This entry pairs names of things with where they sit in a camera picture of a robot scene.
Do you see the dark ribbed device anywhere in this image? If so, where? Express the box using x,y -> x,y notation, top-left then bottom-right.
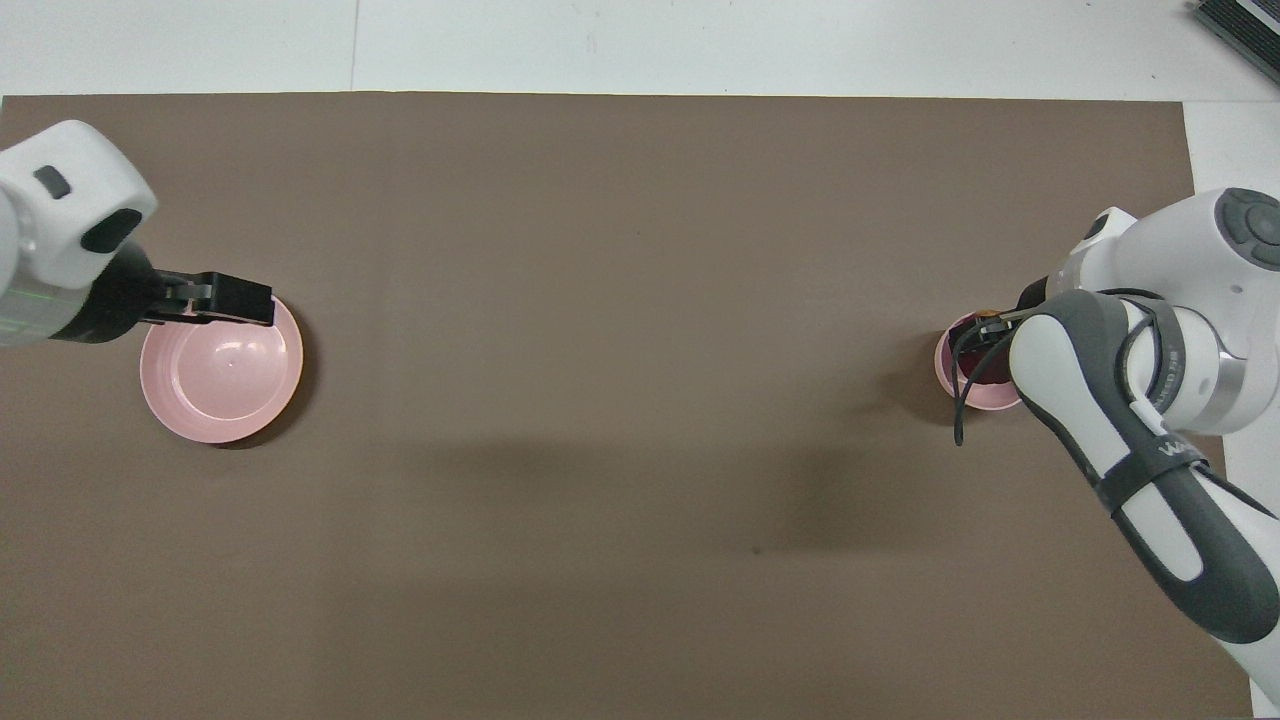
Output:
1190,0 -> 1280,57

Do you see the brown table mat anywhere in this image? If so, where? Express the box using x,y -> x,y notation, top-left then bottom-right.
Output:
0,92 -> 1254,720

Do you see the pink plate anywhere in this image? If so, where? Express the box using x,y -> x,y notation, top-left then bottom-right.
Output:
139,290 -> 304,445

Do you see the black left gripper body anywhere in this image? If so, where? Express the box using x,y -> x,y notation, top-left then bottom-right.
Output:
48,243 -> 217,345

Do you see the dark red apple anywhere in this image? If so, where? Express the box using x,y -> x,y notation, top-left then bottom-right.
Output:
957,330 -> 1014,387

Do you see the pink bowl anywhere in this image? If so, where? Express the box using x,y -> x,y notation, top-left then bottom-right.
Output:
935,312 -> 1027,412

